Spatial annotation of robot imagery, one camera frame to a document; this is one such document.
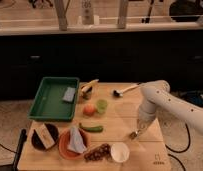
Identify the banana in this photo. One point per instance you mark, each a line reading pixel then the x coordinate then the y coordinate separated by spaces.
pixel 85 91

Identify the orange peach fruit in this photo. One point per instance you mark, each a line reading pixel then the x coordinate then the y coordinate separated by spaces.
pixel 89 110

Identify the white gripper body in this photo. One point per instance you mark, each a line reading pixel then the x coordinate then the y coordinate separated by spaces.
pixel 144 121

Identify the green chili pepper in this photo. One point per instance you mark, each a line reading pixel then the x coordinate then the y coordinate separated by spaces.
pixel 95 129

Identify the orange bowl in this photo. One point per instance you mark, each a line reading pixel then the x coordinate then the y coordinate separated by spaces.
pixel 63 145

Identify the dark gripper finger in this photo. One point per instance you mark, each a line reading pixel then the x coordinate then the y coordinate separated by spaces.
pixel 134 135

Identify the grey sponge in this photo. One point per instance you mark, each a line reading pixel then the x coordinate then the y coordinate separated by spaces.
pixel 69 94

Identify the blue object on floor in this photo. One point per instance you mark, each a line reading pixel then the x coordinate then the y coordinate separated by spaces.
pixel 194 97

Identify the wooden block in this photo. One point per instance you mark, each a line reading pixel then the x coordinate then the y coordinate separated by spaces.
pixel 45 136

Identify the grape bunch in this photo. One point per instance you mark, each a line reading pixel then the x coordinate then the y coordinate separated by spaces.
pixel 98 153

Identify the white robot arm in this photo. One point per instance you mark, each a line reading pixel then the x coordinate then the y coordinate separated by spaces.
pixel 157 93

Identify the grey cloth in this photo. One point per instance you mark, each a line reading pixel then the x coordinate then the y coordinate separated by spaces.
pixel 76 143

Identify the green plastic tray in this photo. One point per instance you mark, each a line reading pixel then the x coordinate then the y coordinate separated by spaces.
pixel 49 105

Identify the black bar at table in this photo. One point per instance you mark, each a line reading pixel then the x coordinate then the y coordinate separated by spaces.
pixel 22 140

